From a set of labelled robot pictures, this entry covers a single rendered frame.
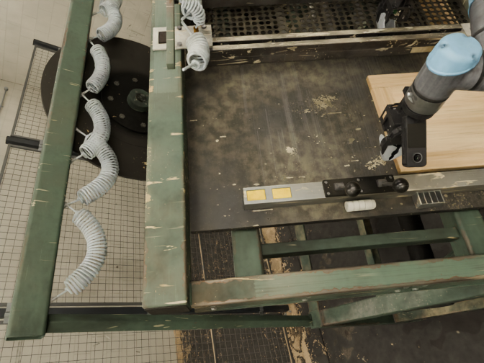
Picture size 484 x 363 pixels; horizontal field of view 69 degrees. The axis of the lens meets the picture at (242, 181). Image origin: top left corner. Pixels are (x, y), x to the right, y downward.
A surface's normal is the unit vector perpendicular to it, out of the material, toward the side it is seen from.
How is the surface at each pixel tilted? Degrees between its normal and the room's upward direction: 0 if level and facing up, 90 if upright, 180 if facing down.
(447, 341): 0
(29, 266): 90
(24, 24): 90
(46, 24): 90
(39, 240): 90
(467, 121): 59
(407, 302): 0
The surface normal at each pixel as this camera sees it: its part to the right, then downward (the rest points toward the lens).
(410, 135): 0.01, 0.04
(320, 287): 0.01, -0.46
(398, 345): -0.85, -0.17
